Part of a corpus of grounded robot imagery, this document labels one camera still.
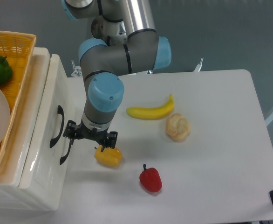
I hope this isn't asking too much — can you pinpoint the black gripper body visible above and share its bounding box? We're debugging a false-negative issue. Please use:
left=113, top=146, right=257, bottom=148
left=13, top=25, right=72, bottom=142
left=77, top=123, right=107, bottom=142

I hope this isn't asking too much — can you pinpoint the yellow banana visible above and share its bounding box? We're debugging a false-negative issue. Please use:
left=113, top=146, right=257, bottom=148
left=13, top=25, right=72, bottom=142
left=126, top=94, right=175, bottom=120

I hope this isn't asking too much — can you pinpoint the white drawer cabinet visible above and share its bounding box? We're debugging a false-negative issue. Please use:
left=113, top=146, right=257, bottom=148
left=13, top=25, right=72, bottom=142
left=0, top=48, right=52, bottom=210

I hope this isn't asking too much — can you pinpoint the orange woven basket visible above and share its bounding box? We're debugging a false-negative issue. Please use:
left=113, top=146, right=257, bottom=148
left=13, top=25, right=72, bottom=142
left=0, top=31, right=36, bottom=164

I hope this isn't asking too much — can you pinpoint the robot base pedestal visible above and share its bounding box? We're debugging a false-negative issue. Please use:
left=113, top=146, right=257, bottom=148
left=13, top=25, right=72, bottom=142
left=91, top=15, right=128, bottom=46

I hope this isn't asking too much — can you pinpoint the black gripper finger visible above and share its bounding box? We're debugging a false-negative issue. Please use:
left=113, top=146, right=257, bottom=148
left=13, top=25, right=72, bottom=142
left=63, top=120, right=81, bottom=143
left=101, top=131, right=118, bottom=152

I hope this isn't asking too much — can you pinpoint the yellow bell pepper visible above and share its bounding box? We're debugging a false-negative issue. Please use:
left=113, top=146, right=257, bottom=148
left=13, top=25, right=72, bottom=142
left=94, top=145, right=122, bottom=167

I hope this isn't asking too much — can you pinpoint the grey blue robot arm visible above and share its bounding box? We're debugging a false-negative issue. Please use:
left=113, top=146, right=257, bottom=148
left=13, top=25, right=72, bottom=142
left=60, top=0, right=171, bottom=148

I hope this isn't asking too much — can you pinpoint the round bread roll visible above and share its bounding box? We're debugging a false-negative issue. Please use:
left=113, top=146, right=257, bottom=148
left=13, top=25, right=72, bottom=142
left=165, top=113, right=191, bottom=141

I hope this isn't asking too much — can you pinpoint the white drawer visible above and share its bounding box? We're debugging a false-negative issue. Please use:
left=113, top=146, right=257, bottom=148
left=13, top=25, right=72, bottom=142
left=19, top=54, right=75, bottom=211

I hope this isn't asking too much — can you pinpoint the red bell pepper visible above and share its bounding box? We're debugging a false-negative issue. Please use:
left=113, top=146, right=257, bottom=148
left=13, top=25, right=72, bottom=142
left=139, top=164, right=163, bottom=193

